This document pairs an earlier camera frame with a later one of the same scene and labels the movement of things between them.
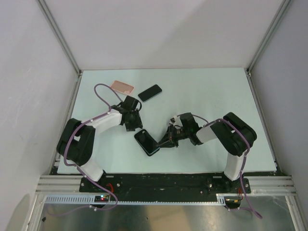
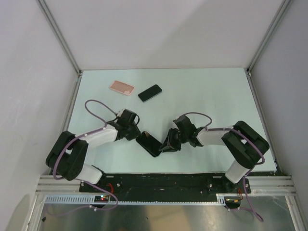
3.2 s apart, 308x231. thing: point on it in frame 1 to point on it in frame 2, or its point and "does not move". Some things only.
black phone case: (147, 142) does not move
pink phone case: (122, 87) does not move
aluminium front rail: (60, 185) does not move
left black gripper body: (134, 121) to (133, 132)
